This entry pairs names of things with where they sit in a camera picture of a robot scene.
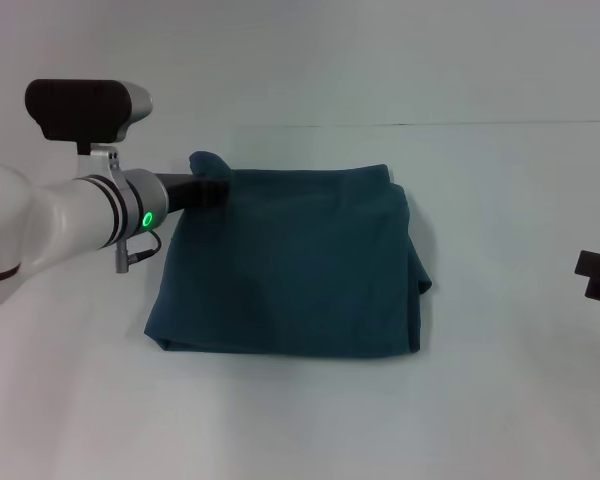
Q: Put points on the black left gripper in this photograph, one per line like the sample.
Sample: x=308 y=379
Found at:
x=180 y=190

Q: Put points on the teal blue shirt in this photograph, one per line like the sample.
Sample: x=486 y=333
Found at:
x=290 y=260

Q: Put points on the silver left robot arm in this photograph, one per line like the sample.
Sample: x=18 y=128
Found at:
x=55 y=225

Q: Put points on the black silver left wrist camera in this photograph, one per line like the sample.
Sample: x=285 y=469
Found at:
x=87 y=107

